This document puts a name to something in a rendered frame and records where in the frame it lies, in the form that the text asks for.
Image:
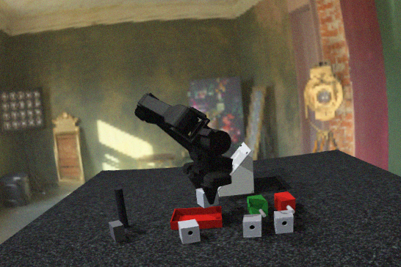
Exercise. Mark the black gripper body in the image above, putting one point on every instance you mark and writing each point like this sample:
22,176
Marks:
203,165

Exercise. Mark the red block with white pin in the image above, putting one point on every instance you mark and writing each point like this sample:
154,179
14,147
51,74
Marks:
284,201

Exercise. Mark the red tray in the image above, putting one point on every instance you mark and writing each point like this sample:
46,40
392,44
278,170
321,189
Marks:
209,217

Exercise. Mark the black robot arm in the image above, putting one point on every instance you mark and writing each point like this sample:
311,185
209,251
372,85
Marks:
177,122

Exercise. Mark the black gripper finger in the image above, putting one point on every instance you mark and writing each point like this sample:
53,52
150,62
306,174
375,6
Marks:
210,193
196,181

